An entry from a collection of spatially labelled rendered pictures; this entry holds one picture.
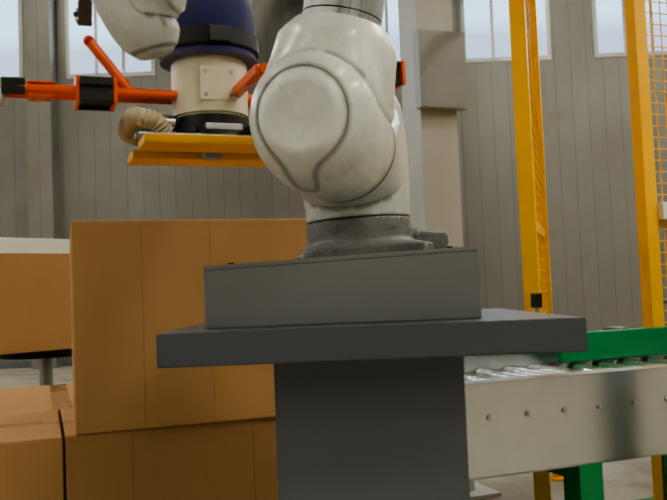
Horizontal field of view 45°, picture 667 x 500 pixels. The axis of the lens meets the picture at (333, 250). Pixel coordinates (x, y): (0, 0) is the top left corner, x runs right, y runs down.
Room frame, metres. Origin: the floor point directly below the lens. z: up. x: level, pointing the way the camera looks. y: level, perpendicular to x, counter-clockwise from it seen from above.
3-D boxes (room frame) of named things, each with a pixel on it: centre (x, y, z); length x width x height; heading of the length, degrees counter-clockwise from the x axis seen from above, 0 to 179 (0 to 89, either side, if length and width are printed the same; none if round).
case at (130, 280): (1.78, 0.27, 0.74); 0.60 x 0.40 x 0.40; 109
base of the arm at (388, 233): (1.18, -0.06, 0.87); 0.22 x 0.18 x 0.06; 96
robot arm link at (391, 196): (1.17, -0.03, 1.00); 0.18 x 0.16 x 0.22; 168
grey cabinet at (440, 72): (3.02, -0.44, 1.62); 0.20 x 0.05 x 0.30; 110
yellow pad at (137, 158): (1.87, 0.30, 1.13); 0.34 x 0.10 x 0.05; 111
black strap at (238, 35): (1.78, 0.26, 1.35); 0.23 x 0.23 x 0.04
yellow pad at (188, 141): (1.69, 0.23, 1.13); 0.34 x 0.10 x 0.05; 111
